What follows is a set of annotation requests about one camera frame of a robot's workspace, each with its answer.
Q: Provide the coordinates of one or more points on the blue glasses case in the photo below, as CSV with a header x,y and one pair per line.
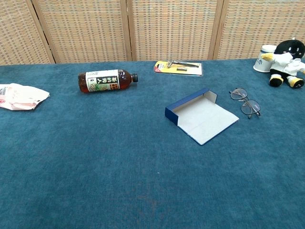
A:
x,y
205,119

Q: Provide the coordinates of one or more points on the wire-frame eyeglasses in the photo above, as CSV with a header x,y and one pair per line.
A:
x,y
250,106

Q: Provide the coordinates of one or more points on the razor blister pack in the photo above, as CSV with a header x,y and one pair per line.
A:
x,y
181,69

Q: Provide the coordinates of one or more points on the brown tea bottle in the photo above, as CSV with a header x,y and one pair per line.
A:
x,y
102,81

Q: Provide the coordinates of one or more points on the blue carpet table cover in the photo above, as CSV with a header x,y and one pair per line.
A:
x,y
95,155

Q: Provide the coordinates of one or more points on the woven wooden folding screen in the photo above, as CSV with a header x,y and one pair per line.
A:
x,y
83,28

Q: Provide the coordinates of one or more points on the white paper cup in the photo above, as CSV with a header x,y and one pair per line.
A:
x,y
261,64

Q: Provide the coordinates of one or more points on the pink white plastic bag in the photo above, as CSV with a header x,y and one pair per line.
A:
x,y
21,97

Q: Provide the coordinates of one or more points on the black white plush toy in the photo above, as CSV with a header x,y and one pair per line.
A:
x,y
289,64

